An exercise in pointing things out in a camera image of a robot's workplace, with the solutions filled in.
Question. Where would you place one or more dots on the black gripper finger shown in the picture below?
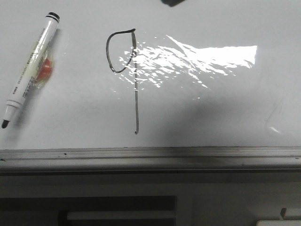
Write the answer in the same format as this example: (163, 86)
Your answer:
(172, 3)

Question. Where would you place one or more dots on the white whiteboard marker pen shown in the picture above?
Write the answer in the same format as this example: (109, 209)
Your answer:
(32, 68)

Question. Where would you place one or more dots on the white whiteboard surface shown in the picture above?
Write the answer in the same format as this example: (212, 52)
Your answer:
(139, 73)

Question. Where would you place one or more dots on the dark slotted panel below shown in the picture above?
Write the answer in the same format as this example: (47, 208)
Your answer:
(89, 211)

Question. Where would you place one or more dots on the white box bottom right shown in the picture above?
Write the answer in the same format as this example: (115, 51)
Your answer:
(288, 217)

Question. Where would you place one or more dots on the grey aluminium whiteboard frame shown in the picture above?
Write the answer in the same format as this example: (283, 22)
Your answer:
(74, 160)

